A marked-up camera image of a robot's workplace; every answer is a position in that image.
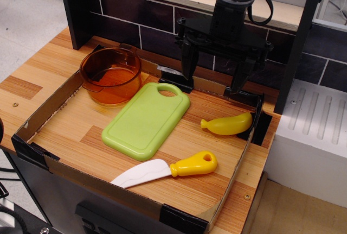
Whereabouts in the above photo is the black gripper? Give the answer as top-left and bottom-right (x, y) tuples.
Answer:
(175, 0), (273, 94)

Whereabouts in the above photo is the white knife yellow handle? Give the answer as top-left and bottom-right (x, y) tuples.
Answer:
(111, 151), (217, 188)

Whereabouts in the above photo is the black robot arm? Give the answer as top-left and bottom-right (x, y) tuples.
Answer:
(175, 0), (273, 94)

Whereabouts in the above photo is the green plastic cutting board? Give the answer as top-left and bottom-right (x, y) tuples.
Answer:
(101, 83), (190, 161)

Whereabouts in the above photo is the cardboard fence with black tape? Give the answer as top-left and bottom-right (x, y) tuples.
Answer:
(11, 49), (277, 233)

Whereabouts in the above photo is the yellow plastic banana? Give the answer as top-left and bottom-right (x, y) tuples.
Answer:
(200, 112), (253, 136)

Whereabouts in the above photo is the amber transparent plastic pot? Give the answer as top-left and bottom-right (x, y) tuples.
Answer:
(79, 43), (142, 106)

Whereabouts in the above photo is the white toy sink drainer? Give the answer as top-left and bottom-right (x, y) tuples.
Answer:
(265, 80), (346, 207)

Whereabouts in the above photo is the black control box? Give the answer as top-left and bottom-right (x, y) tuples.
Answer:
(75, 203), (132, 233)

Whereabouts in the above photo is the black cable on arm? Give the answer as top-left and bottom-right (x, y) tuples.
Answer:
(246, 0), (273, 26)

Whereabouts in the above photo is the wooden shelf with black frame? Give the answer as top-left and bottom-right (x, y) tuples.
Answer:
(63, 0), (317, 113)

